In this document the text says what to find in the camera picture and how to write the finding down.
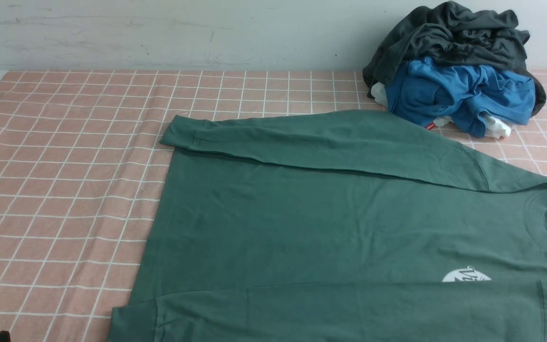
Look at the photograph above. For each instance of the pink checkered table cloth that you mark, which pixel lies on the pink checkered table cloth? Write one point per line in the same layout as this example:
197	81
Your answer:
82	170

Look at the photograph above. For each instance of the dark grey crumpled garment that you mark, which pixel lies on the dark grey crumpled garment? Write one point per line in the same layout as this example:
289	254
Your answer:
453	35

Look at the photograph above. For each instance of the blue crumpled garment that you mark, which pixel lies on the blue crumpled garment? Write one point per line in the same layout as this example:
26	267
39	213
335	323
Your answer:
422	91

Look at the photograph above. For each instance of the green long-sleeve top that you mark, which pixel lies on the green long-sleeve top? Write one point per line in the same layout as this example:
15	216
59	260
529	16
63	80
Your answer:
351	226

